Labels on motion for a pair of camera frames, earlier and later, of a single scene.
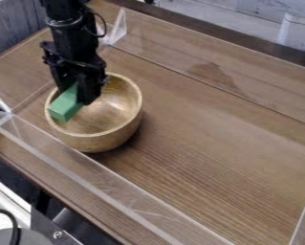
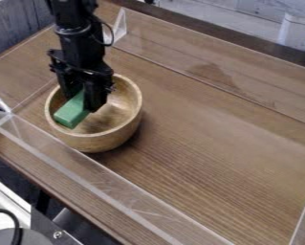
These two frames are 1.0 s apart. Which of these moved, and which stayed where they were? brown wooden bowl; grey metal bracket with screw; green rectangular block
Moved: green rectangular block
Stayed: brown wooden bowl; grey metal bracket with screw
